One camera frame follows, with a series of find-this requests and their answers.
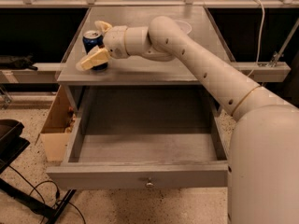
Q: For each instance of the open grey top drawer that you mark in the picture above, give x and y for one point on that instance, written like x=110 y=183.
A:
x=123 y=137

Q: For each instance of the black chair base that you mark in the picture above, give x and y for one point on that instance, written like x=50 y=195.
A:
x=11 y=147

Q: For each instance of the blue pepsi can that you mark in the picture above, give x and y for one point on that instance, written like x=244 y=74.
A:
x=91 y=39

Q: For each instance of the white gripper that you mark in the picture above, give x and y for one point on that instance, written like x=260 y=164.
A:
x=115 y=42

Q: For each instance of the grey cabinet with counter top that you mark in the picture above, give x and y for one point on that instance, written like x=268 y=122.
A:
x=130 y=72

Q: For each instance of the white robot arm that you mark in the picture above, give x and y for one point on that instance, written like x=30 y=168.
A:
x=263 y=180

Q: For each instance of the black cloth on rail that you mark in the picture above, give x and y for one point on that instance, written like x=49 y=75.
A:
x=17 y=62

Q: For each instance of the grey metal rail frame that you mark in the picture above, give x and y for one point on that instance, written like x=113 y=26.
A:
x=49 y=72

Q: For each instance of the cardboard box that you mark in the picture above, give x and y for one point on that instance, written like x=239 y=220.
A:
x=58 y=127

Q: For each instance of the white bowl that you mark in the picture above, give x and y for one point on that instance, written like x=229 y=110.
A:
x=184 y=26

